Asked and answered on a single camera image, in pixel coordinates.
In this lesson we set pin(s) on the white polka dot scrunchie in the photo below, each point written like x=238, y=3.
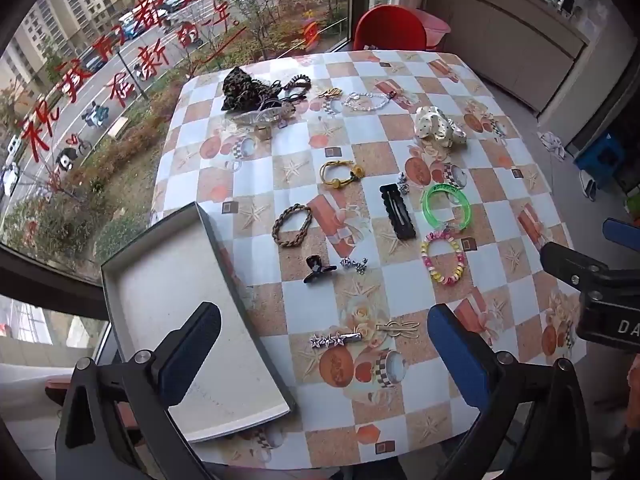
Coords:
x=432, y=125

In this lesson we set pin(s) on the small gold hair clip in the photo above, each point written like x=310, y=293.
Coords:
x=330, y=93

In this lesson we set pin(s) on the green plastic bangle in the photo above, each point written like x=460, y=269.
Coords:
x=466, y=210

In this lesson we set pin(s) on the grey cardboard box lid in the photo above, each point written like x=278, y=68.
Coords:
x=165, y=300

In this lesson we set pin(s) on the checkered printed tablecloth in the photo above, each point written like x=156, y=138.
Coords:
x=310, y=170

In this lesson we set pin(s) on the pair of slippers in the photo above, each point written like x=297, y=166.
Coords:
x=589, y=185

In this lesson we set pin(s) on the blue plastic stool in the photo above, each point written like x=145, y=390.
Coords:
x=597, y=157

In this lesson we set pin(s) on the silver star hair clip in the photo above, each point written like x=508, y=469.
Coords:
x=332, y=340

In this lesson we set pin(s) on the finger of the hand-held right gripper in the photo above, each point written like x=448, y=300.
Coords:
x=570, y=265
x=622, y=235

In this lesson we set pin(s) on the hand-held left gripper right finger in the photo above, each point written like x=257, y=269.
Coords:
x=460, y=360

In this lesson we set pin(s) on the red plastic chair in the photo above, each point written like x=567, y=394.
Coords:
x=390, y=27

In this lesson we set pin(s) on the clear plastic hair clip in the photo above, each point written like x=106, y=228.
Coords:
x=260, y=115

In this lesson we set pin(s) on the black claw clip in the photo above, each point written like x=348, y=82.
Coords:
x=315, y=266

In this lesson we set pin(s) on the black snap hair clip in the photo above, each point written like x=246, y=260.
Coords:
x=397, y=212

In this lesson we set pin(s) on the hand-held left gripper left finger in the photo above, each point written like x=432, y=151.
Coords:
x=190, y=355

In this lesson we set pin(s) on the gold rabbit hair clip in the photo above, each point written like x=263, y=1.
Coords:
x=395, y=329

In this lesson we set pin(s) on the white crumpled cloth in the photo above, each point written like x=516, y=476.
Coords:
x=550, y=144

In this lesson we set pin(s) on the pink plastic basin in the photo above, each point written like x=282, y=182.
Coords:
x=437, y=27

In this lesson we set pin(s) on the silver rhinestone earring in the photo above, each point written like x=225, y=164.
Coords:
x=403, y=184
x=360, y=265

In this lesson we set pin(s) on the leopard print scrunchie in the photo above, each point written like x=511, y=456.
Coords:
x=240, y=87

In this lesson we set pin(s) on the beige cabinet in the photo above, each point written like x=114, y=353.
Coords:
x=515, y=35

